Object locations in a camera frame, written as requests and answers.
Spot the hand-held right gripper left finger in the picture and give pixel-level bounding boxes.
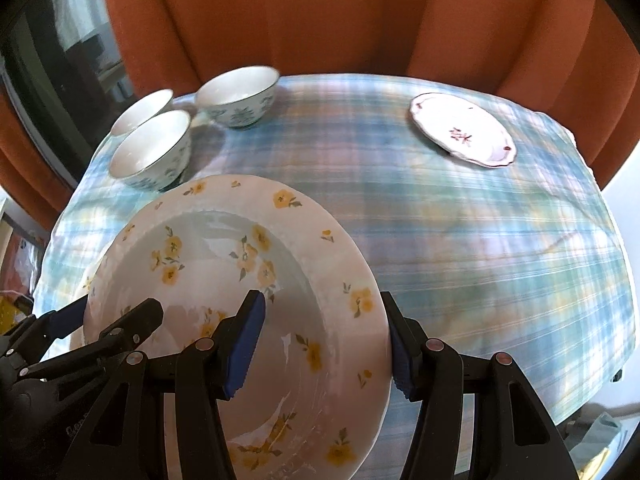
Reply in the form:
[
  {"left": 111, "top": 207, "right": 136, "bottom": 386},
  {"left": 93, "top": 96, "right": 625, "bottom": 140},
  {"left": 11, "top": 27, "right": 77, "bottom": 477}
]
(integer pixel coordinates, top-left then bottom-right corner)
[{"left": 62, "top": 291, "right": 266, "bottom": 480}]

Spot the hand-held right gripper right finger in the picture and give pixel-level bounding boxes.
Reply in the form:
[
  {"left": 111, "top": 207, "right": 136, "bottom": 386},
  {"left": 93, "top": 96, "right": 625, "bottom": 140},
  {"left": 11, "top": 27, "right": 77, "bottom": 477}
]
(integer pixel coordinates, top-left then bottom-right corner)
[{"left": 381, "top": 291, "right": 576, "bottom": 480}]

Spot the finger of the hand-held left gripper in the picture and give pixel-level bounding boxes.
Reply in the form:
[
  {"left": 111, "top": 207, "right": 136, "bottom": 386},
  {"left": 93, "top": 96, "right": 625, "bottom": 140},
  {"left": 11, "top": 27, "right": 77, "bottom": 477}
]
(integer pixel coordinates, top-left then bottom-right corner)
[
  {"left": 0, "top": 295, "right": 90, "bottom": 361},
  {"left": 20, "top": 300, "right": 165, "bottom": 382}
]

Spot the yellow floral plate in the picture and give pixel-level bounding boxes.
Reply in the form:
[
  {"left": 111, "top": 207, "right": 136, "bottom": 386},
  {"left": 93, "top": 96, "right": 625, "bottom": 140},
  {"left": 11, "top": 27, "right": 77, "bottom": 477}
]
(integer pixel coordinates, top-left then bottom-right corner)
[{"left": 82, "top": 175, "right": 392, "bottom": 480}]

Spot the white bowl blue floral print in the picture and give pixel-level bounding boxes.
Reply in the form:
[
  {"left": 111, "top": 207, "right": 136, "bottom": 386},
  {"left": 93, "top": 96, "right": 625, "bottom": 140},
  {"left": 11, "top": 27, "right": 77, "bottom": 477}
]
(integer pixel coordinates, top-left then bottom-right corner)
[
  {"left": 109, "top": 110, "right": 193, "bottom": 192},
  {"left": 195, "top": 66, "right": 281, "bottom": 130},
  {"left": 110, "top": 89, "right": 175, "bottom": 137}
]

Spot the white scalloped plate red print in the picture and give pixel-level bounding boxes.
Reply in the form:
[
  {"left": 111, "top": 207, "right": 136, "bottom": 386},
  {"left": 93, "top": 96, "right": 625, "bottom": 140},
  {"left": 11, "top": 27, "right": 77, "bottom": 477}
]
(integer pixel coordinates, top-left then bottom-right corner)
[{"left": 409, "top": 92, "right": 517, "bottom": 170}]

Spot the yellow box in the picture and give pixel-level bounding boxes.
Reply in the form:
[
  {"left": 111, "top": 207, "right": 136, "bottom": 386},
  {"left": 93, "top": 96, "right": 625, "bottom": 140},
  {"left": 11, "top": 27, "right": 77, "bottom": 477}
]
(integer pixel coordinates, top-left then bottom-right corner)
[{"left": 0, "top": 292, "right": 31, "bottom": 331}]

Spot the red and white plastic bag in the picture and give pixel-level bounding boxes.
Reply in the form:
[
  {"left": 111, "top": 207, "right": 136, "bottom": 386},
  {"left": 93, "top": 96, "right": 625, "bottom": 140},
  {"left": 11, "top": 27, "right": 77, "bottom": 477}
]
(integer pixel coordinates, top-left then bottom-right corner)
[{"left": 0, "top": 210, "right": 51, "bottom": 296}]

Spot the blue plaid tablecloth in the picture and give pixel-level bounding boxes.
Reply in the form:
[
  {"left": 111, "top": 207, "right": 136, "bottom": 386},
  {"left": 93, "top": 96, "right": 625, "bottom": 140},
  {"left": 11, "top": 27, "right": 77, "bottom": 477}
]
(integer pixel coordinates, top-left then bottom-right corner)
[{"left": 37, "top": 74, "right": 632, "bottom": 480}]

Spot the green cloth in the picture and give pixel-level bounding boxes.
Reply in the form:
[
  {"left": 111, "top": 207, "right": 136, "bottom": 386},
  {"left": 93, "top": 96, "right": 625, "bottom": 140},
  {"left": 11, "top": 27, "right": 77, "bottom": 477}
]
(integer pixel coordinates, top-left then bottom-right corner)
[{"left": 565, "top": 410, "right": 631, "bottom": 480}]

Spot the dark glass window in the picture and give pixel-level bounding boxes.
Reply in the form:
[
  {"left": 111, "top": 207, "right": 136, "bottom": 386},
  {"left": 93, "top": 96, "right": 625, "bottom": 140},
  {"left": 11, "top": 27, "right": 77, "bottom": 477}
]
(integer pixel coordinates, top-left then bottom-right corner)
[{"left": 0, "top": 0, "right": 136, "bottom": 186}]

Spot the orange curtain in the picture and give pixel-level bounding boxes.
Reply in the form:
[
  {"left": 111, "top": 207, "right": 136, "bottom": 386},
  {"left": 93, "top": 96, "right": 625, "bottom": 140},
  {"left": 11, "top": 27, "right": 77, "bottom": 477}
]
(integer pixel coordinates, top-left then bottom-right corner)
[{"left": 0, "top": 0, "right": 640, "bottom": 221}]

